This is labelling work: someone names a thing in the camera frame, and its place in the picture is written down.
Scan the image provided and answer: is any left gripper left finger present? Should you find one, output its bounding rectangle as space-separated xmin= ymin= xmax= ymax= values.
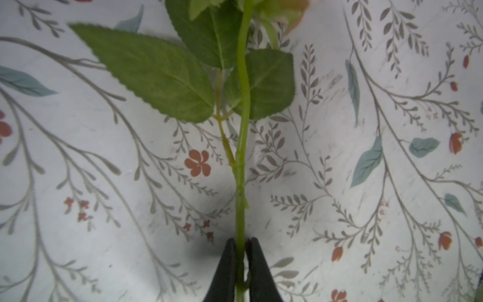
xmin=203 ymin=239 xmax=236 ymax=302

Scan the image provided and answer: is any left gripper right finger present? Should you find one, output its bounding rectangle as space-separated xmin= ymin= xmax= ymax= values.
xmin=245 ymin=237 xmax=283 ymax=302

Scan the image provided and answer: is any pale pink white rose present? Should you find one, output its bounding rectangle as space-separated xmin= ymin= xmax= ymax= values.
xmin=70 ymin=1 xmax=309 ymax=301

